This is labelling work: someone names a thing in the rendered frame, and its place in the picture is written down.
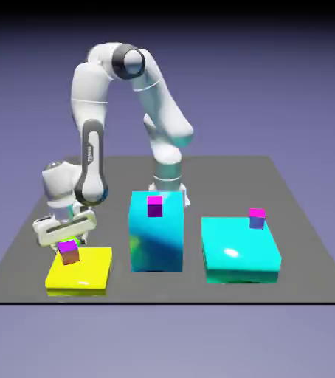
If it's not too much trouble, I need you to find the tall large cyan box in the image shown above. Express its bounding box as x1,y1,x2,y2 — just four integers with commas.
128,190,184,273

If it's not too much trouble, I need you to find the flat large cyan box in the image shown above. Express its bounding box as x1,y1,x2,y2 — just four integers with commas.
200,216,283,285

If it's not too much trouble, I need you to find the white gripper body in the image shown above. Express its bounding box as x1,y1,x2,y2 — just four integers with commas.
32,210,98,247

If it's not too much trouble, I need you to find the large yellow box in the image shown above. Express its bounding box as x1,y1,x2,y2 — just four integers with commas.
44,247,113,297

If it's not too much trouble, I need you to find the small magenta cube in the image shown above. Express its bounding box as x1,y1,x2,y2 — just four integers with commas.
147,196,164,219
58,239,80,266
249,207,266,230

